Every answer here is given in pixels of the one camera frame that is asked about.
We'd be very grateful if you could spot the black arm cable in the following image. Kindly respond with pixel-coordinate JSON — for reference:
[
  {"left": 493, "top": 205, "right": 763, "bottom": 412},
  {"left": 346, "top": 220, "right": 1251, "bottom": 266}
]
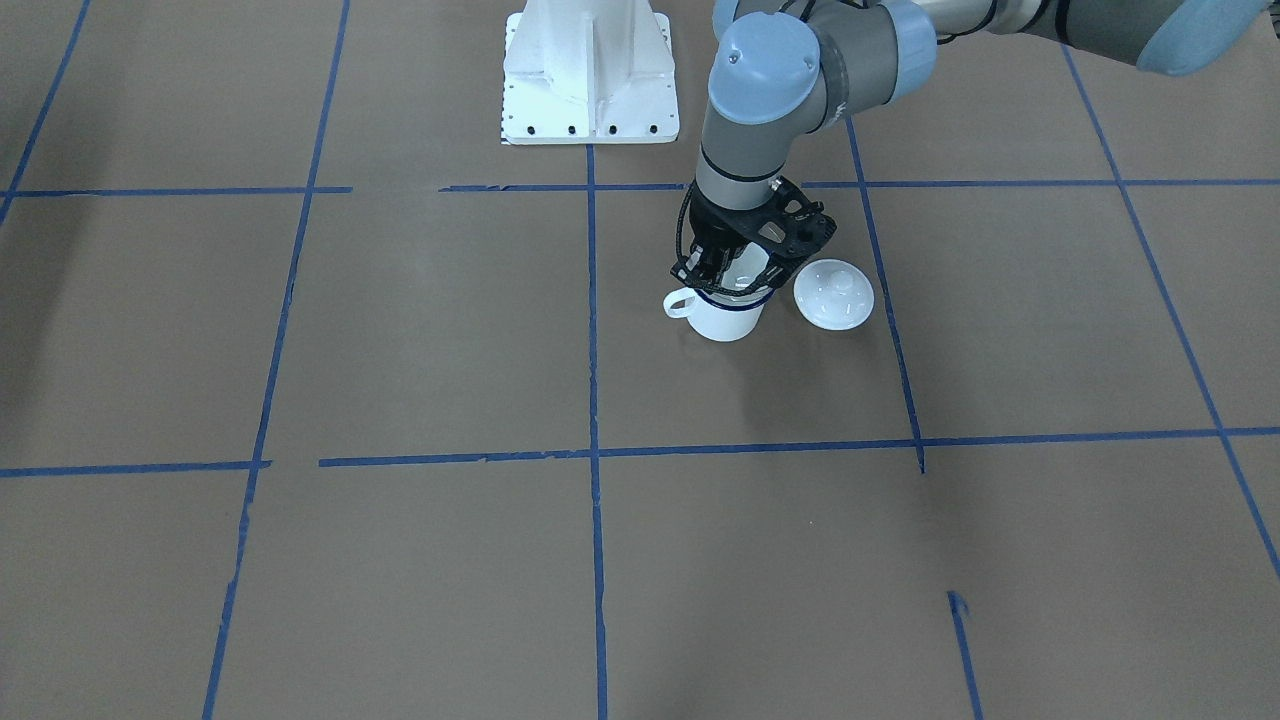
[{"left": 672, "top": 181, "right": 701, "bottom": 286}]

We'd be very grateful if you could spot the white enamel cup blue rim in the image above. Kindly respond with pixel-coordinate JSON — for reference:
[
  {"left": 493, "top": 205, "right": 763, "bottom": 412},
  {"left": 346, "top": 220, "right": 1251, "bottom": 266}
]
[{"left": 663, "top": 287, "right": 774, "bottom": 342}]

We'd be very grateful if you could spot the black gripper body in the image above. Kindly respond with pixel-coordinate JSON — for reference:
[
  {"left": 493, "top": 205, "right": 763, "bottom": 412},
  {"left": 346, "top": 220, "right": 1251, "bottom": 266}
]
[{"left": 690, "top": 190, "right": 762, "bottom": 263}]

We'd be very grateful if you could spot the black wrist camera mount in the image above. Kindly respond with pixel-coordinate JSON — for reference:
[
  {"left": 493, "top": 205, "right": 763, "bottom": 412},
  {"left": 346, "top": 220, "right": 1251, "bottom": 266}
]
[{"left": 733, "top": 177, "right": 838, "bottom": 291}]

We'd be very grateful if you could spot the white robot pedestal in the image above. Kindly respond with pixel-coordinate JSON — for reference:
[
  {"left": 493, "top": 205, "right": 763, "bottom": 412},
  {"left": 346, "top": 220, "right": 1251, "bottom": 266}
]
[{"left": 500, "top": 1, "right": 681, "bottom": 146}]

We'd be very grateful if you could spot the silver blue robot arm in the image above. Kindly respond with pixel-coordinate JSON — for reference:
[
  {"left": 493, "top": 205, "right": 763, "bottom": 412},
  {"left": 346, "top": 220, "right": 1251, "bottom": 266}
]
[{"left": 672, "top": 1, "right": 1266, "bottom": 299}]

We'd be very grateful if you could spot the clear plastic funnel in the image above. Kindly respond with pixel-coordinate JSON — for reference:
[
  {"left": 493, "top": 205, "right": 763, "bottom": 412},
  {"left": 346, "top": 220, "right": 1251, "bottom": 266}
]
[{"left": 698, "top": 243, "right": 772, "bottom": 306}]

